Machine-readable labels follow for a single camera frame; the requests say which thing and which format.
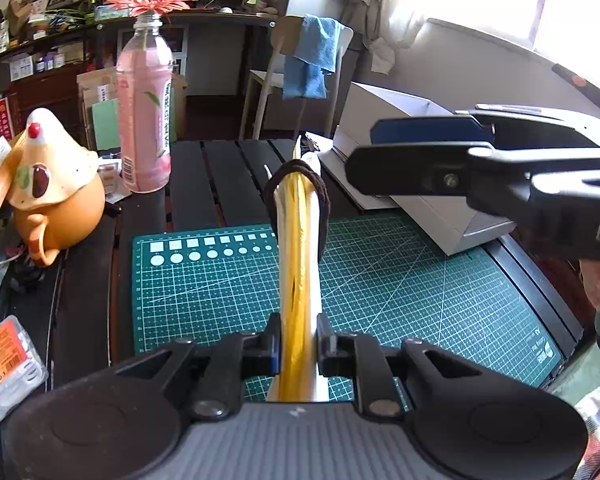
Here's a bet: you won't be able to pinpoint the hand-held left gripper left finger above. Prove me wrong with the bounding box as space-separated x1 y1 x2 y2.
115 312 282 422

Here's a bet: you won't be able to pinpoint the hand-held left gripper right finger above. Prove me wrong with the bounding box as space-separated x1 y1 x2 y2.
316 312 486 419

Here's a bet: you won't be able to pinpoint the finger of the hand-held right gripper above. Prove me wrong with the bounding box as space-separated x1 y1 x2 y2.
345 141 600 220
370 109 600 150

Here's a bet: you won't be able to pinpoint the grey cardboard box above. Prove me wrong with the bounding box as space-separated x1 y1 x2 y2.
306 81 519 257

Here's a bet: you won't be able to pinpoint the green cutting mat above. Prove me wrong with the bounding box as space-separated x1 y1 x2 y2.
131 212 566 404

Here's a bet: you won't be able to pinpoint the blue towel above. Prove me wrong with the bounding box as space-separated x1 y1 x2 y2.
282 14 344 102

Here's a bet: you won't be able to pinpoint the hanging grey clothes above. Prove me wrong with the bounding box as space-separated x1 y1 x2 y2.
344 0 398 75

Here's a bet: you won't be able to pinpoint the white chair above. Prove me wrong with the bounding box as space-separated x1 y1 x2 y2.
238 15 355 142

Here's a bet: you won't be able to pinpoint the black desk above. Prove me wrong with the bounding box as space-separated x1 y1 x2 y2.
82 9 281 141

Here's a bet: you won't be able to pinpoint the orange teapot with cream lid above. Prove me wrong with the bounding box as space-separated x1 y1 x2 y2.
7 107 106 267

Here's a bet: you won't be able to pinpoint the pink drink bottle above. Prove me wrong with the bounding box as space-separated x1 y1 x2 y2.
115 12 175 194

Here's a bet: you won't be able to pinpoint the clear plastic box orange label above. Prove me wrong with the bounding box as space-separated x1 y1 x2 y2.
0 315 50 427

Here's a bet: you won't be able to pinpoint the brown cardboard box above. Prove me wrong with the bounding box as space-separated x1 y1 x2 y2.
76 66 188 152

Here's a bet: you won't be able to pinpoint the red sign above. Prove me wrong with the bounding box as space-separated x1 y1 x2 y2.
0 96 17 142

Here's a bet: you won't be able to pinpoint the cluttered dark shelf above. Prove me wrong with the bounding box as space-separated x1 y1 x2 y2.
0 0 112 133

